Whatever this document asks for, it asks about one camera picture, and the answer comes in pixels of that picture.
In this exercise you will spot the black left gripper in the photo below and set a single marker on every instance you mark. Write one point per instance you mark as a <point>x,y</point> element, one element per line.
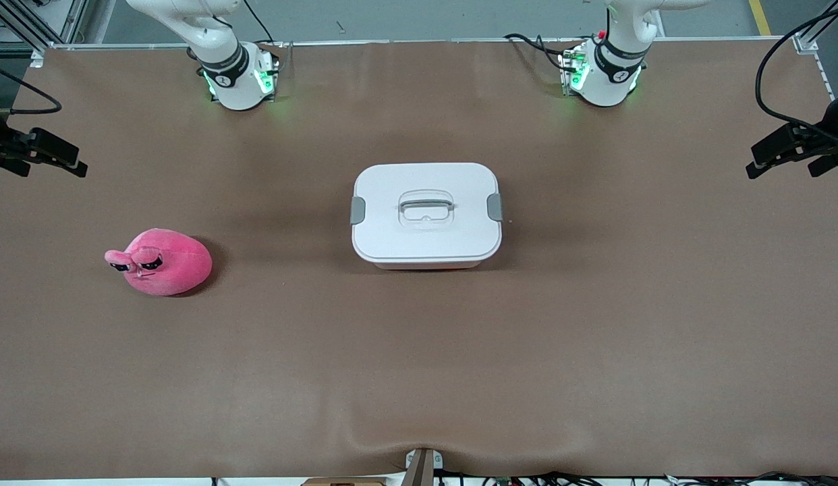
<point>836,119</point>

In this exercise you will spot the pink plush toy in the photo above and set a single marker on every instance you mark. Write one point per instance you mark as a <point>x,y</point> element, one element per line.
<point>176,263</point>

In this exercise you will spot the white box lid grey clips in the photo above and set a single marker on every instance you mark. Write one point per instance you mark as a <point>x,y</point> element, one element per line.
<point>392,236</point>

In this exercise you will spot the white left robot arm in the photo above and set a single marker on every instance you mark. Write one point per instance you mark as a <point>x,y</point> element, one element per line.
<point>611,81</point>

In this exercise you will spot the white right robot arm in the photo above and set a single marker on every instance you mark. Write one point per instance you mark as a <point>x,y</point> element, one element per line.
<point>233,88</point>

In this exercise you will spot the pink plastic box base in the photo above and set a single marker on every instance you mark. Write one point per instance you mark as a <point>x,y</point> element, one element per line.
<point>426,266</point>

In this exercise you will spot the perforated silver edge strip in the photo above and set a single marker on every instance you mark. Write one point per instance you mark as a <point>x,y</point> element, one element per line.
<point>820,71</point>

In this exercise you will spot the brown table mat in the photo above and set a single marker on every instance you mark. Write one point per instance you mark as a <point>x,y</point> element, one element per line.
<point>419,351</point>

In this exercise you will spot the brown cardboard piece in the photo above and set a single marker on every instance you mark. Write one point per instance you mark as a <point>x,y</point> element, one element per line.
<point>345,482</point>

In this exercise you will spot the silver table edge rail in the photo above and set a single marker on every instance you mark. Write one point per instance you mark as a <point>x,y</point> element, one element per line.
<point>75,46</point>

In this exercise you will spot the aluminium frame corner post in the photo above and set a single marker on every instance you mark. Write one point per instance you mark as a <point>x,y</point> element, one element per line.
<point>807,42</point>

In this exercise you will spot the aluminium frame with black struts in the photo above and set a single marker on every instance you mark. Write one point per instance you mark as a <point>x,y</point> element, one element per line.
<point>75,17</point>

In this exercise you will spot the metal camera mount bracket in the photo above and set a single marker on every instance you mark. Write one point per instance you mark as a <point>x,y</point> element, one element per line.
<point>419,469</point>

